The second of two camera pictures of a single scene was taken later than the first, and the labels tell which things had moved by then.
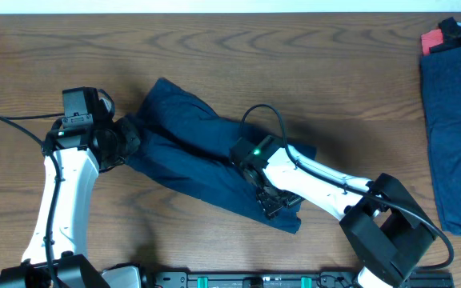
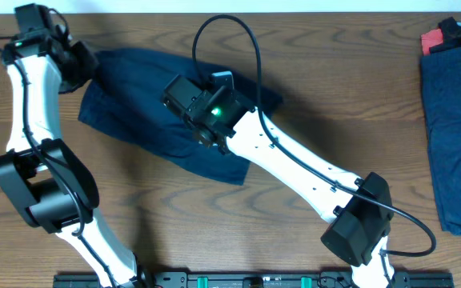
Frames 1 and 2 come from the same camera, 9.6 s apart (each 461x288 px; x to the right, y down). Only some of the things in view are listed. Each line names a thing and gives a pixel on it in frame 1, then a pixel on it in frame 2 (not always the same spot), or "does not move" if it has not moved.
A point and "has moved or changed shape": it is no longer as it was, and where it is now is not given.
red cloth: (430, 39) does not move
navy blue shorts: (189, 141) has moved or changed shape
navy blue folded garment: (455, 90) does not move
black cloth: (454, 35) does not move
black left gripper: (130, 136) to (78, 74)
